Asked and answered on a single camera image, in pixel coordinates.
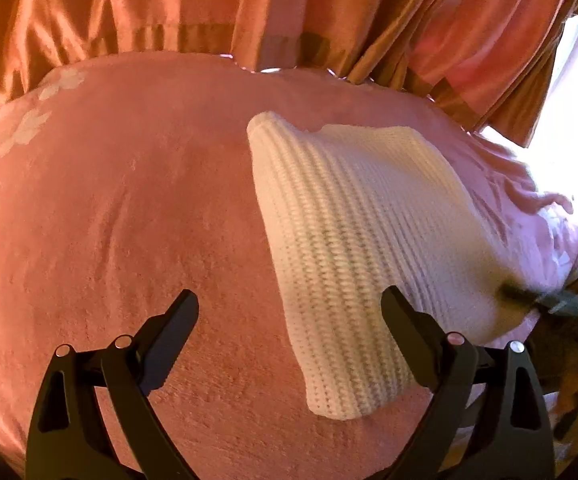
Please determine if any pink blanket white print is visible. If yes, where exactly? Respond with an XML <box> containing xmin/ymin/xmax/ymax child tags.
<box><xmin>0</xmin><ymin>52</ymin><xmax>578</xmax><ymax>480</ymax></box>

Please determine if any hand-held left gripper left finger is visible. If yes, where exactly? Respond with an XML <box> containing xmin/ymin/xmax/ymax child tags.
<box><xmin>25</xmin><ymin>288</ymin><xmax>200</xmax><ymax>480</ymax></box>

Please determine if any white knit sweater black trim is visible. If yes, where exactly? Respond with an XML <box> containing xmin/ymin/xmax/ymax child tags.
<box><xmin>246</xmin><ymin>111</ymin><xmax>546</xmax><ymax>422</ymax></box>

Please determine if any orange satin curtain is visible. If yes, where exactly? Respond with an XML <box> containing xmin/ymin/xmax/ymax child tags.
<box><xmin>0</xmin><ymin>0</ymin><xmax>578</xmax><ymax>148</ymax></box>

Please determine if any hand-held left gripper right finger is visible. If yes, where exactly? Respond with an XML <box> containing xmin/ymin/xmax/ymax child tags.
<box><xmin>380</xmin><ymin>285</ymin><xmax>556</xmax><ymax>480</ymax></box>

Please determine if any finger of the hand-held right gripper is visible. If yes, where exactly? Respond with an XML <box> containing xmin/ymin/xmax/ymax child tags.
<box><xmin>499</xmin><ymin>282</ymin><xmax>578</xmax><ymax>317</ymax></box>

